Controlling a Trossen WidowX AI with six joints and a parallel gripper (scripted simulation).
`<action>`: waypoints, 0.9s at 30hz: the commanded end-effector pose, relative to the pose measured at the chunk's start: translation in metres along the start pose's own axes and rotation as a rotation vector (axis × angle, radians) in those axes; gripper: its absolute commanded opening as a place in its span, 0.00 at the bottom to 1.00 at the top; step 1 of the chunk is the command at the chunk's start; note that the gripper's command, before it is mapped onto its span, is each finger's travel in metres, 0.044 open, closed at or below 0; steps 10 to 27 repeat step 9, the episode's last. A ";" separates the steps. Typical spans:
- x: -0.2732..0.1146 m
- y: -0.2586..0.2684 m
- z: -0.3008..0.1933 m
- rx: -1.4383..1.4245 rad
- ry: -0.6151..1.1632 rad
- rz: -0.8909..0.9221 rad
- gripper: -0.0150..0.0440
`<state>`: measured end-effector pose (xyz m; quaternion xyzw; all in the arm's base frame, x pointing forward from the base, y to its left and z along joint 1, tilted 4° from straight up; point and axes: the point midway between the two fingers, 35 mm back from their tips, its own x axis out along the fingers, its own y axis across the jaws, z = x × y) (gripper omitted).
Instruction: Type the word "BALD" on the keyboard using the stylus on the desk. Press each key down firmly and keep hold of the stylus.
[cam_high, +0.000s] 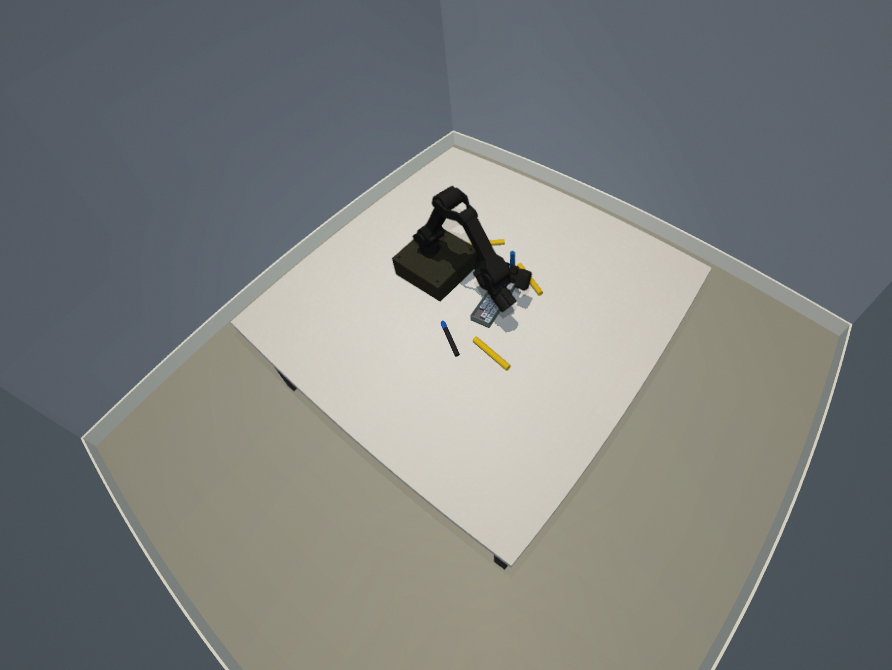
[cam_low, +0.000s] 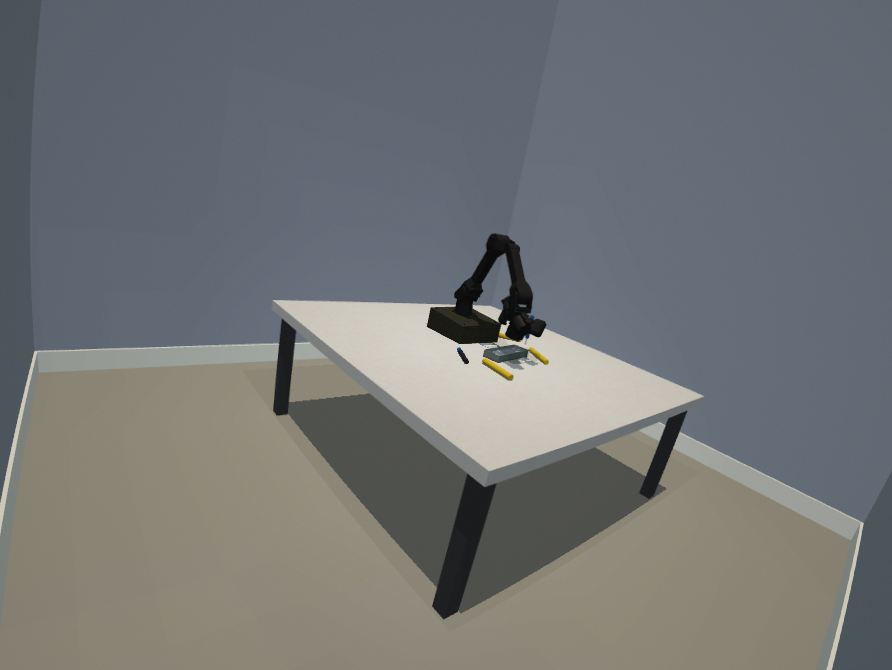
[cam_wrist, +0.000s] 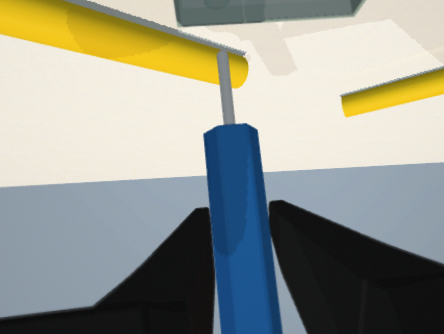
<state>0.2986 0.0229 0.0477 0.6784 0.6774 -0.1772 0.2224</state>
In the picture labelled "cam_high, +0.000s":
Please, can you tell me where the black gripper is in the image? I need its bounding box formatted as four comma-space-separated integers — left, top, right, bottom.
474, 256, 532, 291

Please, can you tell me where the black marker with blue cap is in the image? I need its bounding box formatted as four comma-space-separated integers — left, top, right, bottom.
441, 321, 460, 357

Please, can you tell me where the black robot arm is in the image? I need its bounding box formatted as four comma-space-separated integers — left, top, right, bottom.
413, 186, 517, 313

